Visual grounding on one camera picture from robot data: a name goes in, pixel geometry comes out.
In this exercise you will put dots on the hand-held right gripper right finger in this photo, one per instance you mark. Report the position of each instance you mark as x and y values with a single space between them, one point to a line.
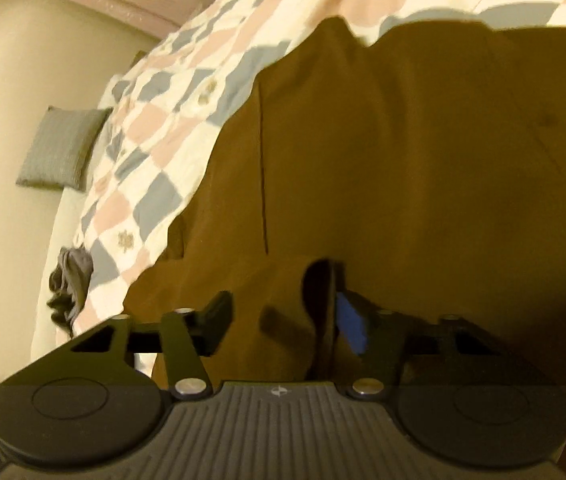
350 325

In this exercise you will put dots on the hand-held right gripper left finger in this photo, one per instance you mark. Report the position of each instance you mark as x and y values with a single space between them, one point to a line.
215 322

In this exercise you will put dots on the brown garment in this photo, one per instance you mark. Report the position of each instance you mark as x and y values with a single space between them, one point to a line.
413 160

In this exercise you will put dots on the grey garment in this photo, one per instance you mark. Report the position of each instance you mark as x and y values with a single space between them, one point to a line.
75 270

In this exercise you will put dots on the white bolster pillow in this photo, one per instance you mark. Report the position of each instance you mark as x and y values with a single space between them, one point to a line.
63 220

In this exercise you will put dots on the checked bear print quilt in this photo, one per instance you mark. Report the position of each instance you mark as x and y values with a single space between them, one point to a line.
153 125

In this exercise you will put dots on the grey square cushion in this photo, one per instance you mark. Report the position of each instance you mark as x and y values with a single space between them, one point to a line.
60 147

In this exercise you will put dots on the wall outlet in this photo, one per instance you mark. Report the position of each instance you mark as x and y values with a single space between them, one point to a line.
139 58

